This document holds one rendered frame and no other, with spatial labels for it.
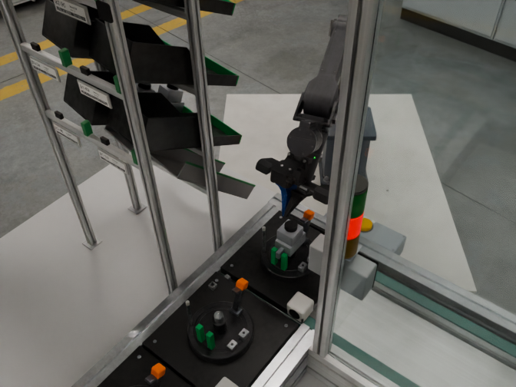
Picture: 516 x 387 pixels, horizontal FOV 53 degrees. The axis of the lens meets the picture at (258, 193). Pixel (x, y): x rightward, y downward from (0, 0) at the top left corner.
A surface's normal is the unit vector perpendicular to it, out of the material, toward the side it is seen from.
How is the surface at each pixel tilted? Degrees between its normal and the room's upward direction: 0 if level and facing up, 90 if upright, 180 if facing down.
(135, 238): 0
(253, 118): 0
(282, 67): 0
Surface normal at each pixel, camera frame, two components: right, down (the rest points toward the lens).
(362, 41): -0.62, 0.55
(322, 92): -0.11, -0.54
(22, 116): -0.02, -0.73
